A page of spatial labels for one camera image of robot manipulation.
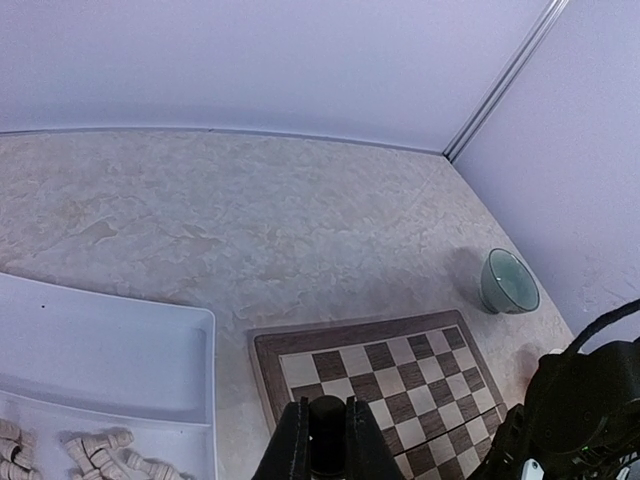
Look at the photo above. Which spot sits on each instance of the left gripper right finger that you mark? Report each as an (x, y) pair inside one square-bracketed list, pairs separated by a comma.
[(367, 455)]

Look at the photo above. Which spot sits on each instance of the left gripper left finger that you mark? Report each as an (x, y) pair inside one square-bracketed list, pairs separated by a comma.
[(287, 456)]

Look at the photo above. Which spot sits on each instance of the wooden chess board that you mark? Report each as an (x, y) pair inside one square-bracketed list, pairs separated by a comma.
[(429, 388)]

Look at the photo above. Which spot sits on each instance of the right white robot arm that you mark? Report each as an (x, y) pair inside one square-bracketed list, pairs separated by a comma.
[(580, 423)]

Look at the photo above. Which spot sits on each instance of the pile of white chess pieces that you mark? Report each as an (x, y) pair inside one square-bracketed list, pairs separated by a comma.
[(96, 456)]

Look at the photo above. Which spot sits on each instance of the white orange ceramic bowl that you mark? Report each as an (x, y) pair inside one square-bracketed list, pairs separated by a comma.
[(527, 360)]

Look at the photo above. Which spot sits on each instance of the clear glass bowl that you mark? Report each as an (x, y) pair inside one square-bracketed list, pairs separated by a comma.
[(506, 285)]

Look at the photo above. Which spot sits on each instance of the white divided plastic tray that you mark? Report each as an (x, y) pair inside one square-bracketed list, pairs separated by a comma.
[(75, 362)]

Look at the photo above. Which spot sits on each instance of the right aluminium frame post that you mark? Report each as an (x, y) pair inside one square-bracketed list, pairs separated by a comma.
[(514, 66)]

